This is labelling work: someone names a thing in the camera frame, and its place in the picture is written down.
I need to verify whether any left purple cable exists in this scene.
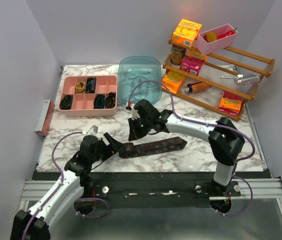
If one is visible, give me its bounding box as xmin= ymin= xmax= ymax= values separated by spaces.
xmin=22 ymin=131 xmax=110 ymax=240

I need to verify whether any red toy pepper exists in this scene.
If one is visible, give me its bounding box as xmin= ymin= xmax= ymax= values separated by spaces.
xmin=217 ymin=28 xmax=237 ymax=40

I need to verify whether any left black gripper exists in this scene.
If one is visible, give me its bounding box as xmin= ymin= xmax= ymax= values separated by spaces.
xmin=90 ymin=132 xmax=125 ymax=164

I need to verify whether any metal scoop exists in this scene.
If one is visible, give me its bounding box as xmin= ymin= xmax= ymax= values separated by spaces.
xmin=220 ymin=74 xmax=261 ymax=86

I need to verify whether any pink box middle shelf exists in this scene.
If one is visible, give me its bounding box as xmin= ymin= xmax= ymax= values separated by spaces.
xmin=180 ymin=50 xmax=208 ymax=76

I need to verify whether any orange pink box lower right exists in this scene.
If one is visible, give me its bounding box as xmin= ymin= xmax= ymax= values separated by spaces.
xmin=218 ymin=91 xmax=243 ymax=116

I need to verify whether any orange pump bottle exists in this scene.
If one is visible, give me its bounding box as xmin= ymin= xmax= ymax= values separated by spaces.
xmin=184 ymin=82 xmax=211 ymax=94

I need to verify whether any yellow label can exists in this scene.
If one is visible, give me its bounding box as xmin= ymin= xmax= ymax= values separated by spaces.
xmin=170 ymin=44 xmax=187 ymax=66

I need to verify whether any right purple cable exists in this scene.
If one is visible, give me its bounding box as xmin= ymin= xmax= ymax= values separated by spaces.
xmin=126 ymin=79 xmax=256 ymax=218

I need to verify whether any orange box top shelf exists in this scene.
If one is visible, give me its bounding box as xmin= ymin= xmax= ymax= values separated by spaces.
xmin=171 ymin=18 xmax=202 ymax=47

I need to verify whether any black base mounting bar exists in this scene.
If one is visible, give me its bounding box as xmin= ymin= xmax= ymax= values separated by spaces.
xmin=83 ymin=172 xmax=241 ymax=209

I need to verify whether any teal black rolled tie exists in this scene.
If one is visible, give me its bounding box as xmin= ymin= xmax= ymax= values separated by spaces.
xmin=93 ymin=94 xmax=106 ymax=109

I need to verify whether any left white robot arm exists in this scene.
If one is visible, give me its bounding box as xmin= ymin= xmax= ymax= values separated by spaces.
xmin=10 ymin=133 xmax=124 ymax=240

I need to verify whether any aluminium rail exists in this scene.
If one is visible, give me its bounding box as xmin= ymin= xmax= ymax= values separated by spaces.
xmin=20 ymin=178 xmax=282 ymax=201

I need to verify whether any dark green rolled tie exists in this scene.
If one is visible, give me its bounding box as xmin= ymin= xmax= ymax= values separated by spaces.
xmin=59 ymin=94 xmax=73 ymax=110

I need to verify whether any purple cable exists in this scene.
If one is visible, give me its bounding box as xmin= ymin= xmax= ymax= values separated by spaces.
xmin=22 ymin=131 xmax=110 ymax=240
xmin=126 ymin=79 xmax=256 ymax=218

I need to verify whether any brown round toy fruit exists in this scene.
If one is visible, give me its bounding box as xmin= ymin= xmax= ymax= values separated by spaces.
xmin=204 ymin=31 xmax=217 ymax=43

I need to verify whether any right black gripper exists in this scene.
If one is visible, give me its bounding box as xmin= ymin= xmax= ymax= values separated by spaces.
xmin=127 ymin=115 xmax=152 ymax=142

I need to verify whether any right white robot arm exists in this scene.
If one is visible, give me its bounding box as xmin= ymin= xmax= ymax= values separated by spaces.
xmin=126 ymin=99 xmax=245 ymax=196

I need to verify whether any pink white box at wall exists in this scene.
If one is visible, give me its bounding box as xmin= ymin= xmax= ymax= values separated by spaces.
xmin=34 ymin=99 xmax=55 ymax=137

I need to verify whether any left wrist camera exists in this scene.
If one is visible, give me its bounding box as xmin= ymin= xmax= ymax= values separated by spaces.
xmin=81 ymin=125 xmax=99 ymax=137

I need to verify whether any blue transparent plastic tub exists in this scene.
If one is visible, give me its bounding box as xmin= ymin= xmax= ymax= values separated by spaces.
xmin=117 ymin=56 xmax=162 ymax=105

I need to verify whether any dark blue rolled tie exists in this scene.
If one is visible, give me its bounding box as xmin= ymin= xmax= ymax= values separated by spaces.
xmin=85 ymin=77 xmax=97 ymax=94

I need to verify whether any wooden tiered shelf rack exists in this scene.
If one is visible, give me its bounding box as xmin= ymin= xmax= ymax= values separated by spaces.
xmin=162 ymin=46 xmax=275 ymax=122

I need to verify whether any pink rectangular bin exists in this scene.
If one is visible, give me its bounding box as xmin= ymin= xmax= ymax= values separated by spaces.
xmin=195 ymin=23 xmax=238 ymax=55

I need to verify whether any orange box lower left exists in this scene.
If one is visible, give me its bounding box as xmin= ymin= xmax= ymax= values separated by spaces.
xmin=162 ymin=70 xmax=186 ymax=94

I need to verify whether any black yellow rolled tie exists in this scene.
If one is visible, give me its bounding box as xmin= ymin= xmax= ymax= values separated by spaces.
xmin=105 ymin=92 xmax=116 ymax=109

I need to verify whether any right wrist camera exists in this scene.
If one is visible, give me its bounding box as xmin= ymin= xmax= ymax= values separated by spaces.
xmin=131 ymin=106 xmax=140 ymax=120

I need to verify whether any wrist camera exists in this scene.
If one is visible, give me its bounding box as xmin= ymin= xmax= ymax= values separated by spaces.
xmin=131 ymin=106 xmax=140 ymax=120
xmin=81 ymin=125 xmax=99 ymax=137

